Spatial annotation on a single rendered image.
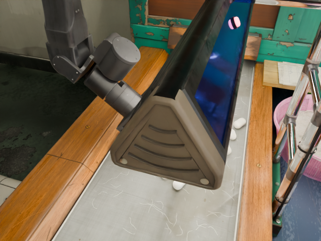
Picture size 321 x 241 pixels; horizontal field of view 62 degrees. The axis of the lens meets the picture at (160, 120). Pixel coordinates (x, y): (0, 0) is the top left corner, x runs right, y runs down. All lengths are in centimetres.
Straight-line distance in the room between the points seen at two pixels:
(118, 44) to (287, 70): 59
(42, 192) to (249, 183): 40
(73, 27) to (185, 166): 38
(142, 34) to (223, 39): 78
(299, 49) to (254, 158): 48
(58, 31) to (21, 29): 209
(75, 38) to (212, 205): 40
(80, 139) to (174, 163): 48
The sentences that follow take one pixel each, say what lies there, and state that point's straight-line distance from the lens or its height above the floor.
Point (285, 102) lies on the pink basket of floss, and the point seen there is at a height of 76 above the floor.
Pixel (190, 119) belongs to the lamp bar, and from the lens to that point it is 15.
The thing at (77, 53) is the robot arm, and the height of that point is 98.
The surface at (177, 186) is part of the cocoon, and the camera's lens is 54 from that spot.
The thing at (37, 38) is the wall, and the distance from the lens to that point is 252.
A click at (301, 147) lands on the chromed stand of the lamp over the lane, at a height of 90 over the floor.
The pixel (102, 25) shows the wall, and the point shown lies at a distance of 210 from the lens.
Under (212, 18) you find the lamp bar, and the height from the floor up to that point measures 111.
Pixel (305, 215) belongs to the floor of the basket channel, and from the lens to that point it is 68.
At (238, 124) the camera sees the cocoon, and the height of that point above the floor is 76.
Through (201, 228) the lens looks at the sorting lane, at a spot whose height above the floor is 74.
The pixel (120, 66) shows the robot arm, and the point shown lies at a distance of 48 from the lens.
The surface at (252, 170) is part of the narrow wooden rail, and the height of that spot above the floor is 76.
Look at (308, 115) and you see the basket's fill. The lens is 84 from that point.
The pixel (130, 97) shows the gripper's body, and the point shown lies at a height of 89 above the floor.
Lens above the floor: 119
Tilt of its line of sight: 40 degrees down
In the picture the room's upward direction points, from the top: straight up
